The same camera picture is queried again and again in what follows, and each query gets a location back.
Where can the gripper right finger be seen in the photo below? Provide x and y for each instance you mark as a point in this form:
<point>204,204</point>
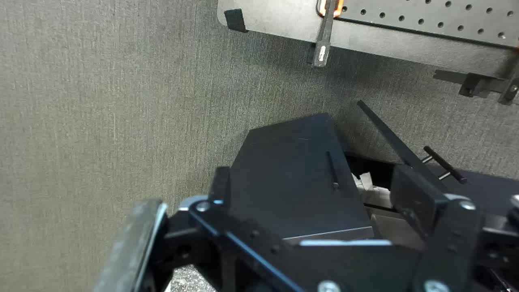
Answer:
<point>450,243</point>

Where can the white paper pieces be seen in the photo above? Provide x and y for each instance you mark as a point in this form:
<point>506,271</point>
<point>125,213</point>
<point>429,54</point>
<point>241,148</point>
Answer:
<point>371,190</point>

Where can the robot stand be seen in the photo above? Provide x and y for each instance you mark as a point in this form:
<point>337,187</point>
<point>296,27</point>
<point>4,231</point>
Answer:
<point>397,36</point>

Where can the small black bracket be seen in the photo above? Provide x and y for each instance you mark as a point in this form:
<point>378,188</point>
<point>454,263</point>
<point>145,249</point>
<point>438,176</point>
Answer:
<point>235,20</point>

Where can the black storage box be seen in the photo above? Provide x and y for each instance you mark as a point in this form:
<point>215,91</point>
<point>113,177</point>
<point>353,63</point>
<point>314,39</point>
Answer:
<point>292,178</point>

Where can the black metal bracket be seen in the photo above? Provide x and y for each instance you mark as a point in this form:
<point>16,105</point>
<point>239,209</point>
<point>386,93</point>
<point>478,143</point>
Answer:
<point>474,83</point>

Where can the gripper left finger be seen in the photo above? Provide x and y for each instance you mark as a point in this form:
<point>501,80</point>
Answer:
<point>227,251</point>

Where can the black storage box lid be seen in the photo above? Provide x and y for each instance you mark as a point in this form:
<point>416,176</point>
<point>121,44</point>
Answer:
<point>292,178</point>

